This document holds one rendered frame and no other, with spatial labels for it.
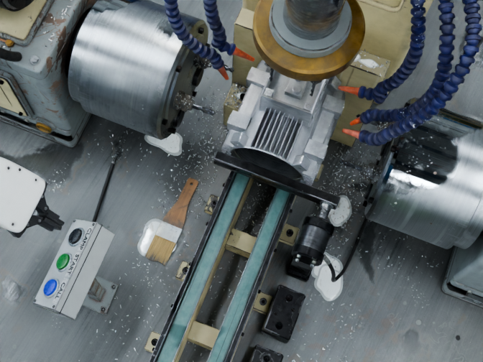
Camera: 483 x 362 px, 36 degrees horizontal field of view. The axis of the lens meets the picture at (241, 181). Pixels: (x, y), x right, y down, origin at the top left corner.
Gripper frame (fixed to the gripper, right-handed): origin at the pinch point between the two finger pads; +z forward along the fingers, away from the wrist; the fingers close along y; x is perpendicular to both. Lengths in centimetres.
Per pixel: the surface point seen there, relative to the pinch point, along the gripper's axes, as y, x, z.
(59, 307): -12.6, -3.5, 7.2
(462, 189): 31, -52, 38
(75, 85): 26.5, 8.9, -2.7
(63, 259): -4.8, -0.5, 5.8
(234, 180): 25.5, -6.6, 31.1
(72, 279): -7.5, -3.5, 7.2
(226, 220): 16.9, -8.0, 32.1
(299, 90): 39, -26, 19
